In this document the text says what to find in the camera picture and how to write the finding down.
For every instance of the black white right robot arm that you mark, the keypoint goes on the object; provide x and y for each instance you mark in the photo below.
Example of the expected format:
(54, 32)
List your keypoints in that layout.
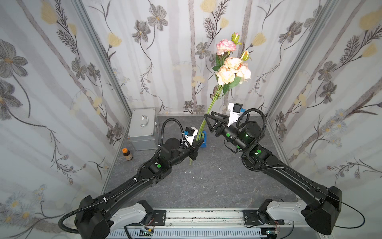
(323, 205)

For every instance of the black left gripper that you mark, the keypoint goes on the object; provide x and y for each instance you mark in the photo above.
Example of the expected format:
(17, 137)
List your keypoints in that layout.
(193, 148)

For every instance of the silver aluminium case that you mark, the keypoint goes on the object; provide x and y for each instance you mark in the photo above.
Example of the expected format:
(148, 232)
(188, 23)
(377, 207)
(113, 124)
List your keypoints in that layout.
(143, 125)

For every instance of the white slotted cable duct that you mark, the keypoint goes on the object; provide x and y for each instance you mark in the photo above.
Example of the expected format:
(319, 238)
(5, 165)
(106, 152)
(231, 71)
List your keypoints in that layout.
(197, 233)

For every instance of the blue tape dispenser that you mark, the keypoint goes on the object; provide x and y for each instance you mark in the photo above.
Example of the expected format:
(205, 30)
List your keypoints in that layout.
(204, 139)

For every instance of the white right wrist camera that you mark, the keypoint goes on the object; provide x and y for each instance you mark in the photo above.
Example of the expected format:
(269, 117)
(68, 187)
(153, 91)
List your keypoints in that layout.
(236, 110)

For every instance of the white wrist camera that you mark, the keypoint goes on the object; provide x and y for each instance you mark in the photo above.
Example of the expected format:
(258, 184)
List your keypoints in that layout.
(190, 134)
(236, 110)

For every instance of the pink artificial flower bouquet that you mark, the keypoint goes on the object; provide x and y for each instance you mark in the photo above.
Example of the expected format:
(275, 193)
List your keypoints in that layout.
(229, 71)

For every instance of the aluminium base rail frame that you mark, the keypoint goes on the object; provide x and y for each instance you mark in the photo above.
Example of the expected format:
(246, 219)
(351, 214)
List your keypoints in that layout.
(283, 222)

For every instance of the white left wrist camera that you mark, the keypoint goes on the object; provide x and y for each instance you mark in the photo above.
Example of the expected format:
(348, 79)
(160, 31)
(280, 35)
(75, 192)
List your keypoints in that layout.
(190, 134)

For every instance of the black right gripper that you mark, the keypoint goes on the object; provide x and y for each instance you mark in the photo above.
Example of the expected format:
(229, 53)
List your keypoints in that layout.
(221, 126)

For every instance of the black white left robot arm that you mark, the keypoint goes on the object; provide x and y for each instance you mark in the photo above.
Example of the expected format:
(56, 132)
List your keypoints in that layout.
(98, 216)

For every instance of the brown bottle orange cap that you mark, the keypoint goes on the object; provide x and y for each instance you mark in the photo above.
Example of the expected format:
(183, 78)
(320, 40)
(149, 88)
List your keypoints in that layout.
(127, 154)

